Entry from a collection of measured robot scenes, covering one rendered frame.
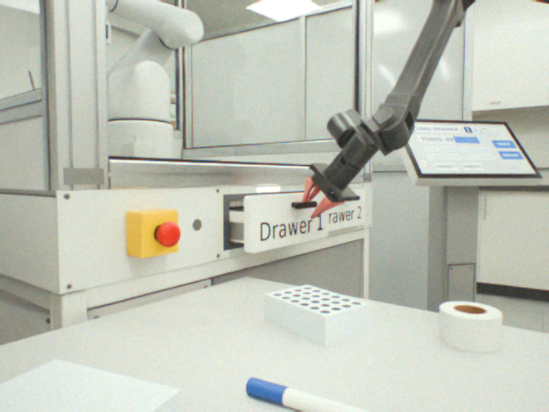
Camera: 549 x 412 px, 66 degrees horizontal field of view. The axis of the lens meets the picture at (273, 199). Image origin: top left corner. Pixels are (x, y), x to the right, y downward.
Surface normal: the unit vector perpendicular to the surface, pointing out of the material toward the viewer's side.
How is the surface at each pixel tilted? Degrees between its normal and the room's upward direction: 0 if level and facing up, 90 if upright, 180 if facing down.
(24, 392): 0
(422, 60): 58
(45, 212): 90
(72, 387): 0
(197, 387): 0
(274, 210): 90
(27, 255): 90
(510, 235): 90
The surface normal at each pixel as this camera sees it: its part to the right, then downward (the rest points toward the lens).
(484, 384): 0.00, -1.00
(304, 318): -0.79, 0.04
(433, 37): -0.43, -0.48
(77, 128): 0.79, 0.04
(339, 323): 0.61, 0.04
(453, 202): 0.20, 0.05
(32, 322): -0.61, 0.04
